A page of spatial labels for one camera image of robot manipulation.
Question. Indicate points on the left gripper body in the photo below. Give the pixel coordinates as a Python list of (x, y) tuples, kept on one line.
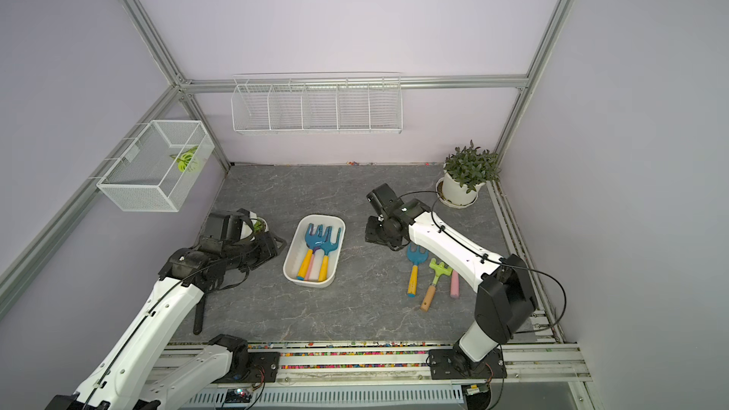
[(247, 254)]

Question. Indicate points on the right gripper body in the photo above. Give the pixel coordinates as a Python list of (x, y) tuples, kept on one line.
[(377, 230)]

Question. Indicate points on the teal rake yellow handle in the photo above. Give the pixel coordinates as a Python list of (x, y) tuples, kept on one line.
[(329, 246), (314, 238), (417, 255)]

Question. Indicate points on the green rake wooden handle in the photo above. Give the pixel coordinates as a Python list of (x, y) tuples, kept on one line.
[(440, 269)]

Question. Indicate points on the white storage box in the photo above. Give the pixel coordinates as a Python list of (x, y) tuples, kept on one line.
[(298, 250)]

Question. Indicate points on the purple rake pink handle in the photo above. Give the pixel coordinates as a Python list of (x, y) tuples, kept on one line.
[(311, 275)]

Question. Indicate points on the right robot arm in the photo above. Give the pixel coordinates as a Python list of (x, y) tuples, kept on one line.
[(505, 295)]

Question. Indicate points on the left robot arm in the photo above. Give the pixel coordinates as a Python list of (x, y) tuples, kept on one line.
[(121, 381)]

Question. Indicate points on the small succulent white pot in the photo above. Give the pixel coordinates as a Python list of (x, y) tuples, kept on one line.
[(252, 226)]

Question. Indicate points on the large potted green plant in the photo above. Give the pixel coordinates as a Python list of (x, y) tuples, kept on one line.
[(465, 172)]

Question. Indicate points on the green leaf toy in basket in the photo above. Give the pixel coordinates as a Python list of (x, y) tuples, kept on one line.
[(187, 160)]

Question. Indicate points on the white mesh side basket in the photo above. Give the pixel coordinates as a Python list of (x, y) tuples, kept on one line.
[(145, 178)]

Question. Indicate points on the purple trowel pink handle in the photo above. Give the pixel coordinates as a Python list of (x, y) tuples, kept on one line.
[(454, 285)]

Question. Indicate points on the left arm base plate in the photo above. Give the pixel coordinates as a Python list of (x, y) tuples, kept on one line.
[(254, 367)]

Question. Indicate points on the white vent rail front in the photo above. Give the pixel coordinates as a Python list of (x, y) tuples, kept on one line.
[(326, 397)]

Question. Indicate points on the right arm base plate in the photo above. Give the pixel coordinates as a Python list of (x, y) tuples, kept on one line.
[(454, 364)]

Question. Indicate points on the white wire wall shelf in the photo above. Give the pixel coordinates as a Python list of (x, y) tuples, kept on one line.
[(317, 103)]

